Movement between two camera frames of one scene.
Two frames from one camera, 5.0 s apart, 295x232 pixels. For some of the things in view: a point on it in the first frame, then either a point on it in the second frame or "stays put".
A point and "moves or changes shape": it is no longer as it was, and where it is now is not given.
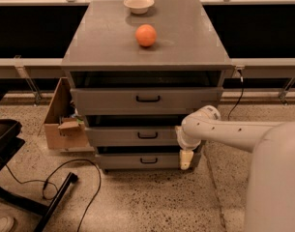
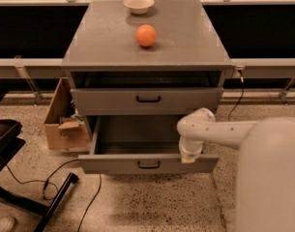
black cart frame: [6, 141] stays put
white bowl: [138, 4] stays put
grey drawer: [107, 136] moves or changes shape
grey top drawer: [150, 101] stays put
